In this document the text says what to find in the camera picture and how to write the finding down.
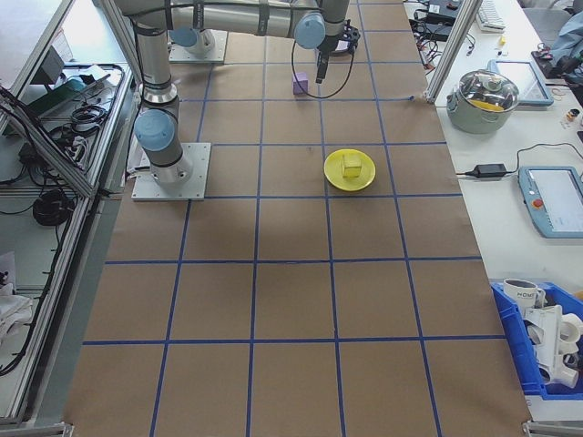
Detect purple foam block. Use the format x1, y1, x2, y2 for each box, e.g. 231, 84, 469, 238
291, 71, 311, 97

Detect yellow foam block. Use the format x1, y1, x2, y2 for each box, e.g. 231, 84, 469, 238
341, 153, 363, 179

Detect yellow plate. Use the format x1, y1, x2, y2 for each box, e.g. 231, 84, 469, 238
323, 148, 378, 192

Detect plain black electronics box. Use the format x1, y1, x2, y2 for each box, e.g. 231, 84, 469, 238
424, 22, 453, 43

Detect black box with white label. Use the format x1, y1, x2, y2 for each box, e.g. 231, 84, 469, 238
424, 0, 458, 25

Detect glass pot lid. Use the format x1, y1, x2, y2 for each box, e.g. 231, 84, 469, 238
456, 68, 521, 114

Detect grey cooking pot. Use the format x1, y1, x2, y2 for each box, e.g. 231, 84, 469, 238
445, 89, 518, 135

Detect white keyboard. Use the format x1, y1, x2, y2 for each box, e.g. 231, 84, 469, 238
477, 0, 508, 33

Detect black power adapter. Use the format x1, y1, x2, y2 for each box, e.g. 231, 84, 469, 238
473, 163, 508, 179

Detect grey blue teach pendant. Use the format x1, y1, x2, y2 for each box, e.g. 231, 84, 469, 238
487, 58, 556, 108
517, 165, 583, 239

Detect green board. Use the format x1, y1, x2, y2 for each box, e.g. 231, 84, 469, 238
26, 75, 111, 120

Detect grey box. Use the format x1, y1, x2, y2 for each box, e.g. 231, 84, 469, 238
30, 45, 70, 86

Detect white mug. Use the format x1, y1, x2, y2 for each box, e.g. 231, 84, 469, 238
502, 278, 547, 311

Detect blue plastic bin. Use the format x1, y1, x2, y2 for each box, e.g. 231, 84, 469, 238
490, 281, 583, 401

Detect white plastic pipe fitting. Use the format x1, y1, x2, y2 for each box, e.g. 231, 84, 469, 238
522, 303, 583, 389

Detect white cloth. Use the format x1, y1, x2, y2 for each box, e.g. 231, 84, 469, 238
0, 249, 36, 352

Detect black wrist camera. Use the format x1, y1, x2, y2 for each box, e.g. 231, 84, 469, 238
339, 18, 362, 52

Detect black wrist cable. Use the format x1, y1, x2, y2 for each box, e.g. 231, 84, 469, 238
290, 40, 361, 100

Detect white square base plate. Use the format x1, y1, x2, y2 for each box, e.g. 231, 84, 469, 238
168, 29, 229, 65
131, 142, 213, 201

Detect red black wire connectors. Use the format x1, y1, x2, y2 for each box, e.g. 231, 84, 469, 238
414, 38, 442, 72

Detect aluminium profile post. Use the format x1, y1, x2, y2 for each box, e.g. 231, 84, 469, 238
424, 0, 483, 105

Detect black adapter cable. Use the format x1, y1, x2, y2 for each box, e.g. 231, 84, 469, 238
455, 142, 583, 178

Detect V-shaped metal bar frame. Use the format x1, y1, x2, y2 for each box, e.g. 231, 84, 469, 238
0, 0, 138, 427

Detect black cable coil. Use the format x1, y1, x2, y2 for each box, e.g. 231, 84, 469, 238
32, 188, 77, 228

